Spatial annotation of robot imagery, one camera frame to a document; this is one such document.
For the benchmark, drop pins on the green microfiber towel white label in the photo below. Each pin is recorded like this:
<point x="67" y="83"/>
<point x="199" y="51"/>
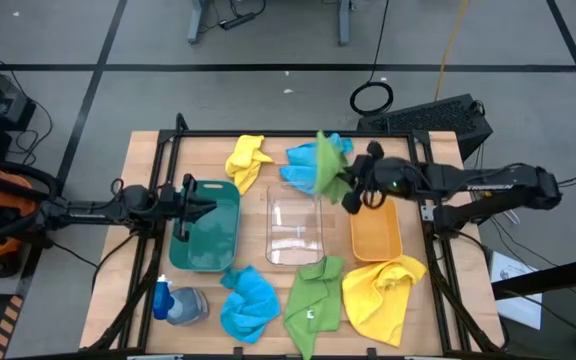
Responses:
<point x="313" y="305"/>

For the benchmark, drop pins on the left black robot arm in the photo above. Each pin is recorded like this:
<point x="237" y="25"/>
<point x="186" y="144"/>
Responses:
<point x="93" y="216"/>

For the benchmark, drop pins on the small yellow microfiber towel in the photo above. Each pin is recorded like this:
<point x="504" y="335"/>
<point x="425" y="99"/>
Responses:
<point x="245" y="160"/>

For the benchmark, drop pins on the clear plastic basket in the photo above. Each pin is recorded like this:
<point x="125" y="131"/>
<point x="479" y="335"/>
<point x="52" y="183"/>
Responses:
<point x="293" y="225"/>

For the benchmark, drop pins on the white paper sheet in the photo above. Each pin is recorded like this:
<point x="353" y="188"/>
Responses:
<point x="515" y="295"/>

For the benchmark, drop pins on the yellow-orange plastic basket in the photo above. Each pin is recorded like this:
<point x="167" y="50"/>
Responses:
<point x="375" y="235"/>

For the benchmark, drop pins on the black aluminium frame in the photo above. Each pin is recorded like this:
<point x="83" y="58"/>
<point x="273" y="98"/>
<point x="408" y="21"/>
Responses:
<point x="198" y="134"/>

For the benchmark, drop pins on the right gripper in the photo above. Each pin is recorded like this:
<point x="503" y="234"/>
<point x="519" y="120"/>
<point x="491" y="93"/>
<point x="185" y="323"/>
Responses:
<point x="370" y="175"/>

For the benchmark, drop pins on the grey desk leg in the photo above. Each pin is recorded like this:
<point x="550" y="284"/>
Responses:
<point x="344" y="25"/>
<point x="196" y="25"/>

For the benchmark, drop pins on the blue microfiber towel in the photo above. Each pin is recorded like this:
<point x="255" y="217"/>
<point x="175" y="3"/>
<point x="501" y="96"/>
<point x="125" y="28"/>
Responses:
<point x="298" y="170"/>
<point x="250" y="305"/>

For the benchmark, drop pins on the black beam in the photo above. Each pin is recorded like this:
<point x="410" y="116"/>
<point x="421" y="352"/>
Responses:
<point x="558" y="275"/>

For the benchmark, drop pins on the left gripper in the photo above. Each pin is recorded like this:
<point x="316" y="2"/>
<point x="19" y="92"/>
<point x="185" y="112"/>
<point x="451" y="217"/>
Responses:
<point x="188" y="210"/>

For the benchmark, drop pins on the silver metal bracket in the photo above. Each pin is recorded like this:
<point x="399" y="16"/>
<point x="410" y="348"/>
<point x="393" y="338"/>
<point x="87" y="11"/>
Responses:
<point x="427" y="212"/>

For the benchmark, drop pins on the teal plastic basket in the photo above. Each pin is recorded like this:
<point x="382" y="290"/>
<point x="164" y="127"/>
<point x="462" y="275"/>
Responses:
<point x="213" y="245"/>

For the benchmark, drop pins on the blue grey spray bottle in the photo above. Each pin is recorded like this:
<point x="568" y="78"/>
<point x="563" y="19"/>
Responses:
<point x="188" y="307"/>

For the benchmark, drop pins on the large yellow microfiber towel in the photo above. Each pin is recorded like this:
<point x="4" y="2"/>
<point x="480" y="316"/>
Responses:
<point x="383" y="300"/>

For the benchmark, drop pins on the black power strip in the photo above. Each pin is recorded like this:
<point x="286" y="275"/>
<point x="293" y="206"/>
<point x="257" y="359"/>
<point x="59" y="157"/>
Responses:
<point x="238" y="21"/>

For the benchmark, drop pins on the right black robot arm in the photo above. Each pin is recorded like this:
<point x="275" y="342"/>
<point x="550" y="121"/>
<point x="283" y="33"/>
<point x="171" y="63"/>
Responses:
<point x="468" y="180"/>

